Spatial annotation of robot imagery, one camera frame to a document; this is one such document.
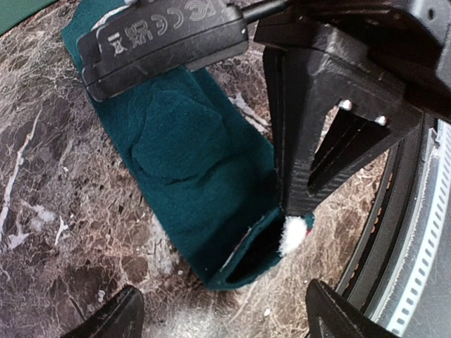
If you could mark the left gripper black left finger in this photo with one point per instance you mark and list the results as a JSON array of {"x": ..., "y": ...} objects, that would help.
[{"x": 120, "y": 316}]

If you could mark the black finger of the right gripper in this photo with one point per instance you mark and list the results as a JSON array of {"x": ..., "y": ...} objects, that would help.
[
  {"x": 302, "y": 88},
  {"x": 353, "y": 114}
]

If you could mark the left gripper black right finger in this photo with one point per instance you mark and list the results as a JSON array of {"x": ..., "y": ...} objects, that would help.
[{"x": 330, "y": 315}]

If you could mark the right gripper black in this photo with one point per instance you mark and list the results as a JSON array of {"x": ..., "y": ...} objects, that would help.
[{"x": 410, "y": 39}]

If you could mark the dark green sock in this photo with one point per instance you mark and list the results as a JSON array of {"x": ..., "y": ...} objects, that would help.
[{"x": 208, "y": 174}]

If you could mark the black front rail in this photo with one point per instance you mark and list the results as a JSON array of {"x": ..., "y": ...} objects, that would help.
[{"x": 374, "y": 248}]

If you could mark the white slotted cable duct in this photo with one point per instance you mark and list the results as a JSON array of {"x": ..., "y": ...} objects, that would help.
[{"x": 418, "y": 241}]

